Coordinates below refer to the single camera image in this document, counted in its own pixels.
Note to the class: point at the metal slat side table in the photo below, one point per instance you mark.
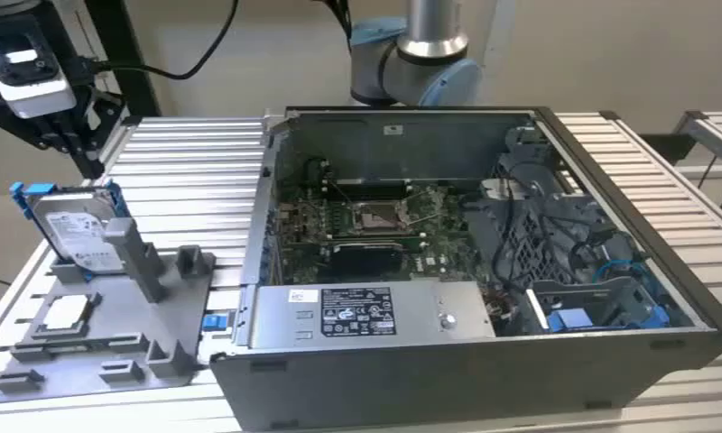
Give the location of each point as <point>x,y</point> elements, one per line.
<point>716,135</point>

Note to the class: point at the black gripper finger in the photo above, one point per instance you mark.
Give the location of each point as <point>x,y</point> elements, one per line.
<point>89,135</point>
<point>29,131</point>

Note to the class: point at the silver power supply unit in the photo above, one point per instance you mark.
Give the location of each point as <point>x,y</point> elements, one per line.
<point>276,315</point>

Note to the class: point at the open black PC case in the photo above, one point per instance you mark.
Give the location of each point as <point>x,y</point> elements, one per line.
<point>396,388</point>

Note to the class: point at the silver CPU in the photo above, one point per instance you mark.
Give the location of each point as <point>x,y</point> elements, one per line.
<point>65,313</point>

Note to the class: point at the black upright frame post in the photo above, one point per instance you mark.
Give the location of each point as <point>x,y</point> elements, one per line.
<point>125,45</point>

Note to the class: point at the CPU socket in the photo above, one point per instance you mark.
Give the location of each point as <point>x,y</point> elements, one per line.
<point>374,218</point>

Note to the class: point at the small blue plastic latch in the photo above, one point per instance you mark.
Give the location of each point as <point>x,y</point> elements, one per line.
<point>213,323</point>

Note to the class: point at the grey metal disk bay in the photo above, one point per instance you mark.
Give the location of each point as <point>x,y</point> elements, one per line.
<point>535,252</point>

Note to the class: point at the green motherboard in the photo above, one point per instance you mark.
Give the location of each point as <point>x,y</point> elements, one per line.
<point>439,234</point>

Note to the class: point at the grey plastic parts rack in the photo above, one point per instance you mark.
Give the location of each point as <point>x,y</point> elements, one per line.
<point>125,325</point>

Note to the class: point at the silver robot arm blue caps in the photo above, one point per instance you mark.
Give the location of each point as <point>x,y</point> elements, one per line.
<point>420,27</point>

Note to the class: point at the black RAM slot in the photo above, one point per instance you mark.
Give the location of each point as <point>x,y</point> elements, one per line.
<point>370,182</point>
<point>372,192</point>

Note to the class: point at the black graphics card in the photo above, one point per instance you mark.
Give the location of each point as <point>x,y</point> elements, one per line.
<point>367,259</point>

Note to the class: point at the blue plastic bay clip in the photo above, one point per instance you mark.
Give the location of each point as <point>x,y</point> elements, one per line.
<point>569,320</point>

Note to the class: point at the hard disk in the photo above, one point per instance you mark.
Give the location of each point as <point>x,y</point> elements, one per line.
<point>72,230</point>

